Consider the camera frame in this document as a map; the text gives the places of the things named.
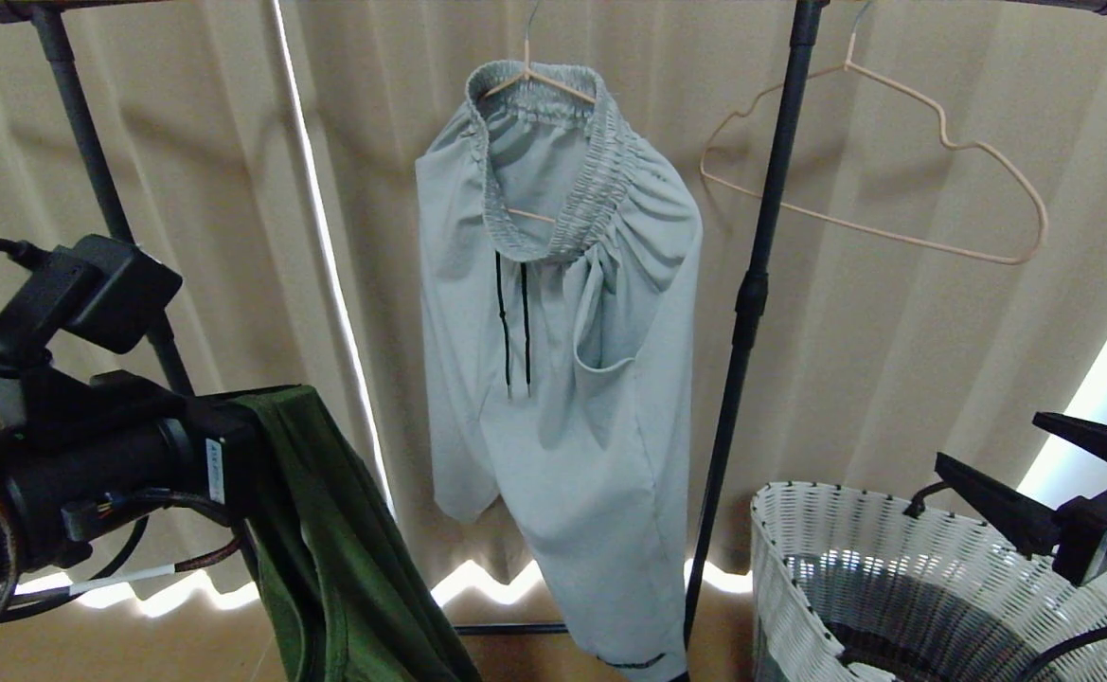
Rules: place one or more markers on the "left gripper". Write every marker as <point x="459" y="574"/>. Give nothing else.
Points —
<point x="117" y="464"/>

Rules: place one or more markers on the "green garment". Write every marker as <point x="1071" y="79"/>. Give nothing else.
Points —
<point x="345" y="549"/>

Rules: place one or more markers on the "pink clothes hanger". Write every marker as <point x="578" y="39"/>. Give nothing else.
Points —
<point x="558" y="83"/>
<point x="894" y="82"/>

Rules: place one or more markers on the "pale grey shorts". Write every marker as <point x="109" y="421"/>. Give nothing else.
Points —
<point x="562" y="426"/>

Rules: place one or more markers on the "white laundry basket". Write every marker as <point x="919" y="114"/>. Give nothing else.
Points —
<point x="856" y="530"/>

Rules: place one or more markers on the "black clothes rack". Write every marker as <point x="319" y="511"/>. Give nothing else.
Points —
<point x="752" y="284"/>

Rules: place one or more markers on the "beige curtain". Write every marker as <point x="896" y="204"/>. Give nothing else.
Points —
<point x="894" y="332"/>

